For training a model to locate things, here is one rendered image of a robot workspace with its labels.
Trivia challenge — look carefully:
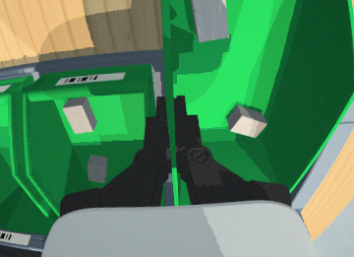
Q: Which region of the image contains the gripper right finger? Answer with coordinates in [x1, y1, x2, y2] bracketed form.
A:
[174, 96, 292, 207]

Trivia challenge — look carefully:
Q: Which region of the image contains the green bin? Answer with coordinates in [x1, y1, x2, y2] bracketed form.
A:
[23, 64, 156, 218]
[161, 0, 354, 206]
[0, 76, 59, 235]

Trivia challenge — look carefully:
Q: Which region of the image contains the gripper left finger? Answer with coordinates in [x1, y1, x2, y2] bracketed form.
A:
[60, 96, 172, 217]

